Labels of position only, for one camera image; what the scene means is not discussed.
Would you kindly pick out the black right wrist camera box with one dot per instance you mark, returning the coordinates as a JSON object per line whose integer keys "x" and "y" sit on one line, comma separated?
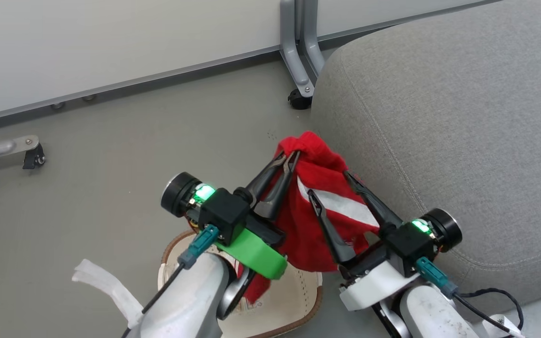
{"x": 409, "y": 246}

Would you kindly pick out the red shorts with white stripes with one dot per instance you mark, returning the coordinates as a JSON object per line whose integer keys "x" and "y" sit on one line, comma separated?
{"x": 313, "y": 234}

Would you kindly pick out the printed paper basket label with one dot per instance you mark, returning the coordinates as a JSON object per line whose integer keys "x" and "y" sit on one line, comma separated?
{"x": 251, "y": 307}

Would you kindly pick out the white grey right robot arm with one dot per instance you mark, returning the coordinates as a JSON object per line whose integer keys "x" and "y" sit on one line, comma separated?
{"x": 432, "y": 314}

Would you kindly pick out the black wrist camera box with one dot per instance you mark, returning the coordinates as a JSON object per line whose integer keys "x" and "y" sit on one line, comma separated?
{"x": 226, "y": 211}
{"x": 409, "y": 246}

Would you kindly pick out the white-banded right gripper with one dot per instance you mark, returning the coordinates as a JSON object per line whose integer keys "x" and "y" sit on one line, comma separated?
{"x": 374, "y": 281}

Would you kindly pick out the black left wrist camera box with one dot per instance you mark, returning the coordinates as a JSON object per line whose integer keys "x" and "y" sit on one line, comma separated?
{"x": 226, "y": 211}

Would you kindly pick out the cream perforated laundry basket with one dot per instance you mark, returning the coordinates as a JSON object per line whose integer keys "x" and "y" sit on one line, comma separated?
{"x": 289, "y": 300}

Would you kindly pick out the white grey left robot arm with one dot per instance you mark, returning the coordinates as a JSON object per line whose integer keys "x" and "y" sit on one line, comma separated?
{"x": 190, "y": 300}

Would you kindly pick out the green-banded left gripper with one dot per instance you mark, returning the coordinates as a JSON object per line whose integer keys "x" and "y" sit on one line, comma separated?
{"x": 251, "y": 253}

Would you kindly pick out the black caster wheel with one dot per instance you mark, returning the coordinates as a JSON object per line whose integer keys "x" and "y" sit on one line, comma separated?
{"x": 298, "y": 100}
{"x": 34, "y": 158}

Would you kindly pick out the grey fabric sofa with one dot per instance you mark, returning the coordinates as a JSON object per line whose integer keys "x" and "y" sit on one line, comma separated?
{"x": 463, "y": 117}

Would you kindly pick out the round grey partition foot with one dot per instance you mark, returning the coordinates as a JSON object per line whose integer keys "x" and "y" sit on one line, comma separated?
{"x": 89, "y": 98}
{"x": 57, "y": 105}

